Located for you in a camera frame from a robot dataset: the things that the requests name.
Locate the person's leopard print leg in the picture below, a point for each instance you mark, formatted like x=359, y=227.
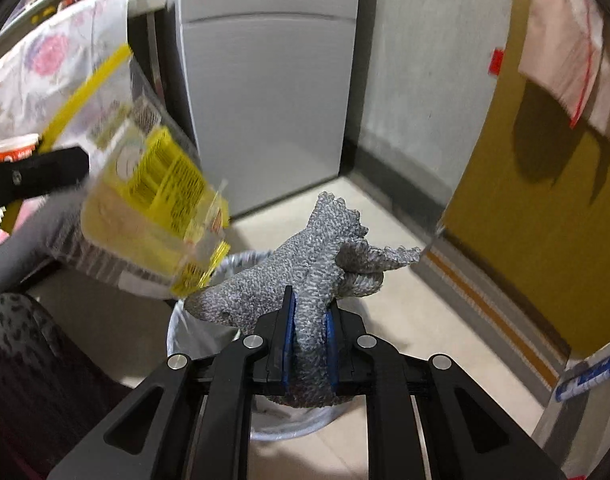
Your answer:
x=15, y=330

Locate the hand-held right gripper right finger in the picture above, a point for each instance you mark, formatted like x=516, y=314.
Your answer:
x=330, y=355

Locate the floral printed cloth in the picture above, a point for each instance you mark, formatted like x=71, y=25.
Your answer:
x=50, y=60

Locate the grey refrigerator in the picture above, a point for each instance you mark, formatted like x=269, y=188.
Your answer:
x=265, y=85

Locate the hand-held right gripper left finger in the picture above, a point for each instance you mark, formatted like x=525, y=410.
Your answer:
x=290, y=355

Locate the blue white tube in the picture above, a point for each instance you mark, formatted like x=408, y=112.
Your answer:
x=587, y=375

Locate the clear yellow plastic packet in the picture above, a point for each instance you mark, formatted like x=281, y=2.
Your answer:
x=160, y=185

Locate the grey office chair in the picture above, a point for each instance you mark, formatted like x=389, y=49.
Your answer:
x=20, y=255

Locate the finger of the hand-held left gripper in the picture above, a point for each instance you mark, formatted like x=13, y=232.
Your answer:
x=35, y=172

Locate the grey knit glove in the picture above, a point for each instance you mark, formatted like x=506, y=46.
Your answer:
x=310, y=260

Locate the yellow door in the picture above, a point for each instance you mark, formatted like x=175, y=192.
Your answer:
x=535, y=210

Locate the red wall sticker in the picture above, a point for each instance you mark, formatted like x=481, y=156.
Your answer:
x=497, y=62

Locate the white lined trash bin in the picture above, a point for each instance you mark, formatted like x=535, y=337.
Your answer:
x=285, y=422

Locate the pink hanging towel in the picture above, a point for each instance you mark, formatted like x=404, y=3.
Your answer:
x=560, y=40

